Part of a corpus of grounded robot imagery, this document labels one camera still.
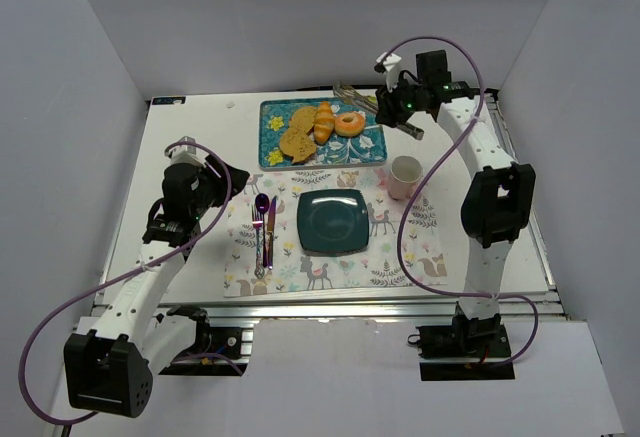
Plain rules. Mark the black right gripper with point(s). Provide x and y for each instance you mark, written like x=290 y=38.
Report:
x=392 y=113

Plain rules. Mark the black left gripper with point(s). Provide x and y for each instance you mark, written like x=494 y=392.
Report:
x=220 y=182

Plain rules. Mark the orange glazed bagel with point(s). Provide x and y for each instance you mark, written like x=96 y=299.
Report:
x=349 y=124

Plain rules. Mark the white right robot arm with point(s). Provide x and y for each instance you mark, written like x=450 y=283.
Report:
x=498 y=202

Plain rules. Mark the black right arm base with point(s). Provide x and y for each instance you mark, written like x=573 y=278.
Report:
x=443 y=357

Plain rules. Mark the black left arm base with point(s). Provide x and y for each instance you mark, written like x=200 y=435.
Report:
x=210 y=350

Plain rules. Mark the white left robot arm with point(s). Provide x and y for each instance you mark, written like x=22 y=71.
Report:
x=111 y=367

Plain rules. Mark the brown bread slice front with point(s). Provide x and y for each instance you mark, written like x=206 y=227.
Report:
x=297 y=145

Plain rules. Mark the brown bread slice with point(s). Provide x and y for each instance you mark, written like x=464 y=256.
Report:
x=303 y=119
x=297 y=145

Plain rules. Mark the striped orange bread roll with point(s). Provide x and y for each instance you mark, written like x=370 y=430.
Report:
x=324 y=123

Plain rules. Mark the brown bread slice rear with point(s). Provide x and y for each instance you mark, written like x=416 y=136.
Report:
x=303 y=119

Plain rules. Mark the iridescent purple spoon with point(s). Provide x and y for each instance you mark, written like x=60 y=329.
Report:
x=262 y=204

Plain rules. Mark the teal floral serving tray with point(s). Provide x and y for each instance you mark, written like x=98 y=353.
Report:
x=368 y=148

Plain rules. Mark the iridescent purple fork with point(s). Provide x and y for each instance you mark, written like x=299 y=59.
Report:
x=257 y=223

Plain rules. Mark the iridescent purple knife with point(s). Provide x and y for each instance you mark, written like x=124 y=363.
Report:
x=269 y=235

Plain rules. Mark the pink ceramic mug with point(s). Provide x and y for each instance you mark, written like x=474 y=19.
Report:
x=404 y=175

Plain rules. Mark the animal print placemat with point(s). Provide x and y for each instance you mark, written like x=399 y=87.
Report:
x=397 y=246

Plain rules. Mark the dark teal square plate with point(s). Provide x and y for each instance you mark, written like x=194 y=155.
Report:
x=332 y=222

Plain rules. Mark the black label left corner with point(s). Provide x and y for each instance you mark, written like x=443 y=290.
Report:
x=168 y=100

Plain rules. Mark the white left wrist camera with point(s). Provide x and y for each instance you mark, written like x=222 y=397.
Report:
x=186 y=152

